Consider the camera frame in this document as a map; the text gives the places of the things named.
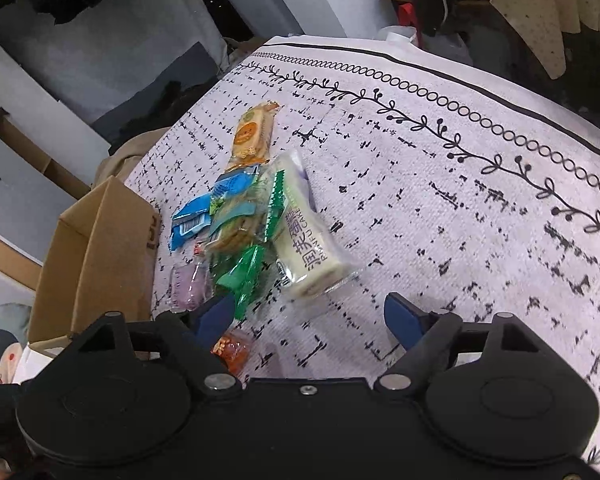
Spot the red orange snack packet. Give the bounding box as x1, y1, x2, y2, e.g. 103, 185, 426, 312
210, 329, 255, 377

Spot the clear green-edged biscuit packet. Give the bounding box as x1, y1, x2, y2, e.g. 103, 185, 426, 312
204, 169, 287, 257

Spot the dark grey board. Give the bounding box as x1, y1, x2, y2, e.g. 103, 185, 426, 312
92, 40, 221, 147

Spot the white cake packet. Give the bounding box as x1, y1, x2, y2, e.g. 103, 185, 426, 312
267, 149, 361, 302

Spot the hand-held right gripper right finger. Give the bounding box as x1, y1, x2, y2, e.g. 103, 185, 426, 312
374, 292, 546, 392

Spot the red object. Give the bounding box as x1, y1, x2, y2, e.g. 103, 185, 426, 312
397, 2, 421, 29

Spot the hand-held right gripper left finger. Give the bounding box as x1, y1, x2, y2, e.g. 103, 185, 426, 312
72, 292, 243, 396

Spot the white patterned tablecloth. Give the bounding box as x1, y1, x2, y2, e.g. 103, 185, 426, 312
122, 35, 600, 480

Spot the purple snack packet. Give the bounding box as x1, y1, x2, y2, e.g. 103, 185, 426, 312
169, 260, 215, 312

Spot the cream floral cloth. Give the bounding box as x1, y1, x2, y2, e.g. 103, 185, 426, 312
485, 0, 600, 81

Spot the green snack packet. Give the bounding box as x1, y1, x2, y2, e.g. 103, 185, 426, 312
214, 244, 267, 322

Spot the beige cloth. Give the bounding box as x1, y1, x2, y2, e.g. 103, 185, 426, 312
94, 127, 171, 187

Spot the orange cracker packet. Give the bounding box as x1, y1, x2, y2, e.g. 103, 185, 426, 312
226, 101, 281, 171

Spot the blue snack packet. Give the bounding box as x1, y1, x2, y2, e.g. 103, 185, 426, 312
169, 166, 261, 252

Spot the brown cardboard box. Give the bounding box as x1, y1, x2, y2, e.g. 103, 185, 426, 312
27, 175, 161, 347

